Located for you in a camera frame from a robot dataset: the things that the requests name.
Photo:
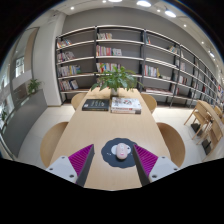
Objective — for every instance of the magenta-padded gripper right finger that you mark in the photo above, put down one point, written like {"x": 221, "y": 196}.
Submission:
{"x": 160, "y": 166}

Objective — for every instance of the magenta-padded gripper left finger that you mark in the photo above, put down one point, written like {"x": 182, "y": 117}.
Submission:
{"x": 65, "y": 166}

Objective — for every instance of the pink computer mouse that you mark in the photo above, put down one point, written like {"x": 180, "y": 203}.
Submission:
{"x": 122, "y": 150}

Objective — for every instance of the dark cartoon-eyed mouse pad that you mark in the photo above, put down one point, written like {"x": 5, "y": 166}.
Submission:
{"x": 108, "y": 153}

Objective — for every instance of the round-backed wooden chair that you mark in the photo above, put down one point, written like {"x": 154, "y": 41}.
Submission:
{"x": 150, "y": 101}
{"x": 51, "y": 143}
{"x": 173, "y": 141}
{"x": 78, "y": 100}

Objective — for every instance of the book with red-lettered spine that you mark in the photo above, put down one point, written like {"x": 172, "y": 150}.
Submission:
{"x": 126, "y": 111}

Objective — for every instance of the slatted light wooden chair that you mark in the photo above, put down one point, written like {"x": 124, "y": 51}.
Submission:
{"x": 205, "y": 118}

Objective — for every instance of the black book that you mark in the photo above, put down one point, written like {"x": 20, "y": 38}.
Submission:
{"x": 96, "y": 104}

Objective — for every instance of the white-covered book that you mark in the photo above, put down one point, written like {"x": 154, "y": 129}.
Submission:
{"x": 126, "y": 103}

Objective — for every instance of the green floor plant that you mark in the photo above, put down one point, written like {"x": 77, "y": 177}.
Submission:
{"x": 33, "y": 86}

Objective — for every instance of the green plant in white pot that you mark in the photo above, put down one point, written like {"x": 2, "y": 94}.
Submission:
{"x": 116, "y": 80}

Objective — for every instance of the grey bookshelf unit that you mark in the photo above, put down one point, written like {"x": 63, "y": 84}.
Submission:
{"x": 83, "y": 50}

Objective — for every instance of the round ceiling lights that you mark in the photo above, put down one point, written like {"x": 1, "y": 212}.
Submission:
{"x": 144, "y": 3}

